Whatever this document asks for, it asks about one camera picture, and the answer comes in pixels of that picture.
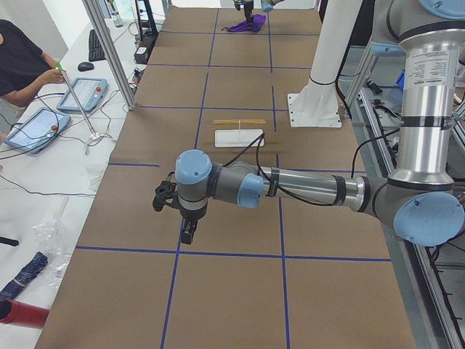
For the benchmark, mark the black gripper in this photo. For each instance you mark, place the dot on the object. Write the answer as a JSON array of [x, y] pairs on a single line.
[[248, 8], [191, 215]]

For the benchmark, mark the purple towel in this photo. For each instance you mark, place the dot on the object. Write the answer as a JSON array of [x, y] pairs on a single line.
[[257, 24]]

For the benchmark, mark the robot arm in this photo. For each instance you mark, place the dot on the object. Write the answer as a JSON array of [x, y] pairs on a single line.
[[416, 200], [268, 5]]

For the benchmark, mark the white base wooden towel rack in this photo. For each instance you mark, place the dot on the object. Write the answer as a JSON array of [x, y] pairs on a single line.
[[238, 137]]

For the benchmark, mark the small black box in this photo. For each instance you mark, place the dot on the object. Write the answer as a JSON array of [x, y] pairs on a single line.
[[141, 55]]

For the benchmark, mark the clear water bottle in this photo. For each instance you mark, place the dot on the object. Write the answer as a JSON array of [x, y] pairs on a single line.
[[115, 14]]

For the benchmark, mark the clear plastic bag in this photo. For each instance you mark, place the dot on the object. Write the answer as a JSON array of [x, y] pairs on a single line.
[[54, 241]]

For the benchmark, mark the folded dark blue umbrella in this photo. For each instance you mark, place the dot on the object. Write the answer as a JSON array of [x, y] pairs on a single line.
[[27, 274]]

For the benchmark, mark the black keyboard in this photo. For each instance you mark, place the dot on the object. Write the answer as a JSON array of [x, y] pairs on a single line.
[[96, 52]]

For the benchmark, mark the far blue teach pendant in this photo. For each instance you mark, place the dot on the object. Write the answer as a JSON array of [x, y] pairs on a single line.
[[89, 93]]

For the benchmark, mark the blue teach pendant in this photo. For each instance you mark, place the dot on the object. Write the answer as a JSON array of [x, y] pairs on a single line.
[[89, 93], [38, 131]]

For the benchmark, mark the blue storage bin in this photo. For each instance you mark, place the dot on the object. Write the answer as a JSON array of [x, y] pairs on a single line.
[[400, 82]]

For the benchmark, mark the black computer mouse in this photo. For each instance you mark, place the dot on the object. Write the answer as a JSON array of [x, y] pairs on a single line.
[[85, 66]]

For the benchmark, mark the near blue teach pendant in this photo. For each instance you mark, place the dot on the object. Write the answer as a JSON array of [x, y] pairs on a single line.
[[38, 131]]

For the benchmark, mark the red cylinder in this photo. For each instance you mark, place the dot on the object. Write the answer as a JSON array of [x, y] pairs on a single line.
[[23, 314]]

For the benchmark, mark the person in black shirt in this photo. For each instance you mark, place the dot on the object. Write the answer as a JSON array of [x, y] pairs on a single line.
[[25, 67]]

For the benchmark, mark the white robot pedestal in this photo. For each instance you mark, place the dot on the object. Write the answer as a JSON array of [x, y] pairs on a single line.
[[317, 105]]

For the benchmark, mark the green handled reacher stick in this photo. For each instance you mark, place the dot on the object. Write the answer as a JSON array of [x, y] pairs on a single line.
[[94, 135]]

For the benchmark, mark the aluminium frame post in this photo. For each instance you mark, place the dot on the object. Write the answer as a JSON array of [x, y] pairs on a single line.
[[95, 15]]

